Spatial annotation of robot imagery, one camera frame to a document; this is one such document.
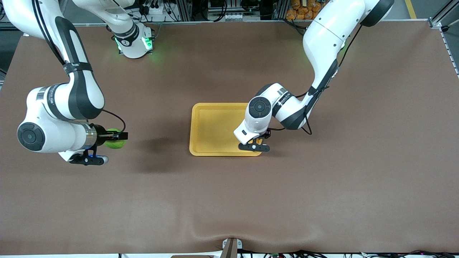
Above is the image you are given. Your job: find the green apple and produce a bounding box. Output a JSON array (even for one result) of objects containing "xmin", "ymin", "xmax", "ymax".
[{"xmin": 104, "ymin": 128, "xmax": 127, "ymax": 150}]

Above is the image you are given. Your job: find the yellow plastic tray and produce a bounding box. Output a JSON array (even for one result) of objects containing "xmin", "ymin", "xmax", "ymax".
[{"xmin": 189, "ymin": 103, "xmax": 263, "ymax": 157}]

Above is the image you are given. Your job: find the brown table cover mat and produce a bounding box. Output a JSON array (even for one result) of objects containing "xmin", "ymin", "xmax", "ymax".
[{"xmin": 0, "ymin": 20, "xmax": 459, "ymax": 255}]

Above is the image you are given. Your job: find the pile of orange toy foods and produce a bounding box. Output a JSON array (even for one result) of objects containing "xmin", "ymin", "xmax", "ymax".
[{"xmin": 286, "ymin": 0, "xmax": 328, "ymax": 20}]

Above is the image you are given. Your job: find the white power strip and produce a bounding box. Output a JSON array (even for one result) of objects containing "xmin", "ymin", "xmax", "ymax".
[{"xmin": 141, "ymin": 3, "xmax": 166, "ymax": 15}]

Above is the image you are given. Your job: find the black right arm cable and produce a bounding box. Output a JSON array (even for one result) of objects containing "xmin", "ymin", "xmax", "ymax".
[{"xmin": 32, "ymin": 0, "xmax": 127, "ymax": 134}]

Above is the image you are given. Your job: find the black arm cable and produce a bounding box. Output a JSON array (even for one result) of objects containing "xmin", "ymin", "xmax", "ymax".
[
  {"xmin": 32, "ymin": 0, "xmax": 127, "ymax": 134},
  {"xmin": 301, "ymin": 21, "xmax": 363, "ymax": 136}
]

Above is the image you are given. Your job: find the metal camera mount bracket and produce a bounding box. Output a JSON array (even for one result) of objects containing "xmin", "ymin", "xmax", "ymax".
[{"xmin": 222, "ymin": 238, "xmax": 243, "ymax": 258}]

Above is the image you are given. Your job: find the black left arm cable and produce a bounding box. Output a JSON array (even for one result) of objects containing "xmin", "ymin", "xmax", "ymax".
[{"xmin": 301, "ymin": 21, "xmax": 363, "ymax": 136}]

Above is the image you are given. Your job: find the aluminium table edge rail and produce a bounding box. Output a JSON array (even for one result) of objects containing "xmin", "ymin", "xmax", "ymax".
[{"xmin": 23, "ymin": 18, "xmax": 434, "ymax": 28}]

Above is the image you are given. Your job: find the aluminium frame post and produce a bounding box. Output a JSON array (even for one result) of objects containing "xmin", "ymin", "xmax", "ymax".
[
  {"xmin": 273, "ymin": 0, "xmax": 289, "ymax": 19},
  {"xmin": 178, "ymin": 0, "xmax": 192, "ymax": 21}
]

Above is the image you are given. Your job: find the aluminium corner frame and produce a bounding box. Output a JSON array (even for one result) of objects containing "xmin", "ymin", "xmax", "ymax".
[{"xmin": 429, "ymin": 0, "xmax": 459, "ymax": 29}]

